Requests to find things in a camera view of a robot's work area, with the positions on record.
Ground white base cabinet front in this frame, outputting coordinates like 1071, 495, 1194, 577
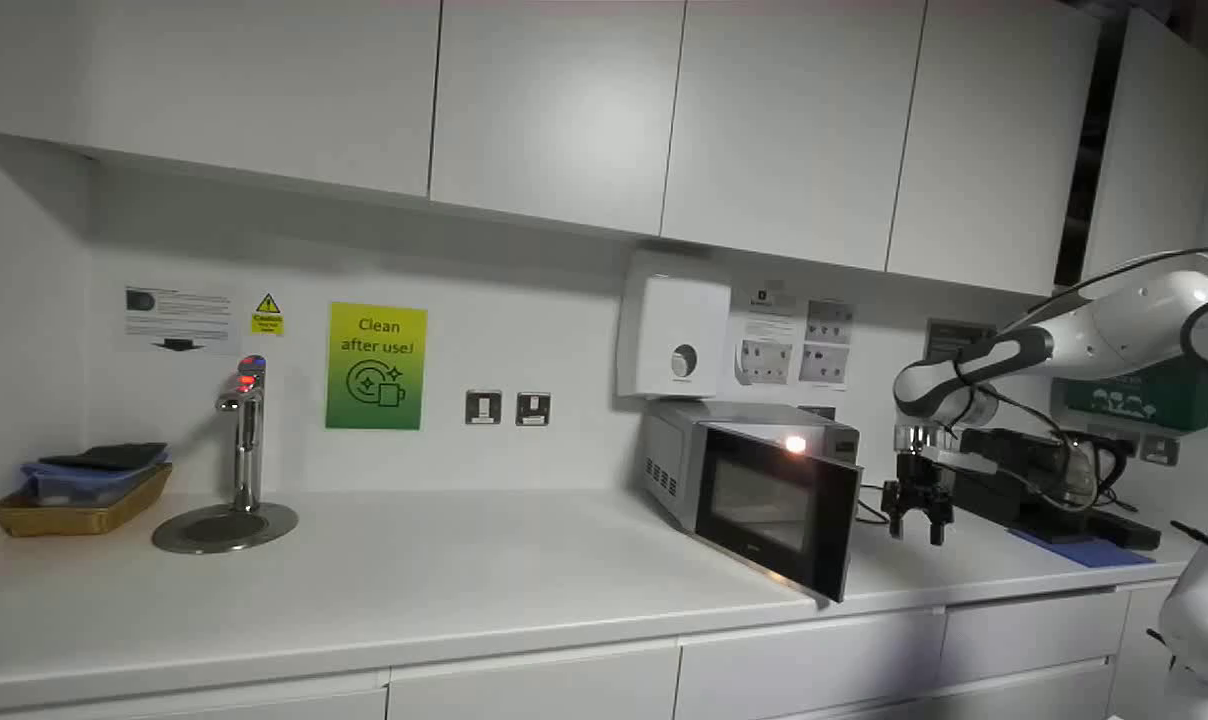
386, 640, 686, 720
678, 609, 951, 720
0, 673, 394, 720

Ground green wall box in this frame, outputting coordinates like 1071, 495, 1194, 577
1050, 355, 1208, 435

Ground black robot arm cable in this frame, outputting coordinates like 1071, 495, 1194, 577
989, 244, 1208, 353

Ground tall white cabinet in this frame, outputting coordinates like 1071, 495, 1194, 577
1079, 13, 1208, 286

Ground black sponge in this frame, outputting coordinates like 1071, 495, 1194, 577
76, 439, 172, 474

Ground wooden tray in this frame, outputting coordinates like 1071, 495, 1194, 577
0, 461, 175, 539

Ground blue cloth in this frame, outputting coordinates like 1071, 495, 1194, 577
21, 452, 167, 507

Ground white paper towel dispenser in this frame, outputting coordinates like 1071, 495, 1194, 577
611, 271, 735, 403

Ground blue mat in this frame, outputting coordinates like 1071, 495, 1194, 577
1010, 523, 1159, 573

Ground black coffee machine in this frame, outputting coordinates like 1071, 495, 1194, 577
959, 426, 1165, 554

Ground dark framed poster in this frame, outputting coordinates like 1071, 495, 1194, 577
925, 317, 997, 366

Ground white notice label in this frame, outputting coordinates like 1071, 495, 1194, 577
119, 286, 237, 343

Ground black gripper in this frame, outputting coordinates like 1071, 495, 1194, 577
881, 452, 963, 549

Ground yellow warning sign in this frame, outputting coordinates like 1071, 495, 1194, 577
249, 292, 289, 340

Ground white drawer front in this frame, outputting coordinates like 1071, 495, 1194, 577
941, 655, 1116, 720
941, 587, 1132, 670

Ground paper notice with pictures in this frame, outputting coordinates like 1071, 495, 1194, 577
795, 340, 855, 389
803, 301, 855, 343
735, 333, 795, 391

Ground chrome hot water tap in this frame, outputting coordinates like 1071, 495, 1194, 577
217, 353, 273, 516

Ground green yellow cleaning poster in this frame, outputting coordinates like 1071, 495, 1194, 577
326, 301, 432, 433

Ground small dark header notice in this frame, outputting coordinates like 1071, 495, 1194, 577
733, 281, 802, 321

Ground black microwave door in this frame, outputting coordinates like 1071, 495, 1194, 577
694, 420, 866, 609

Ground white upper cabinet door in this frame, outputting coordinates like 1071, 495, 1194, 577
430, 0, 687, 238
883, 0, 1104, 301
662, 0, 928, 277
0, 0, 443, 199

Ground black microwave power cable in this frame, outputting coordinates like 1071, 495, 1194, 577
854, 481, 901, 529

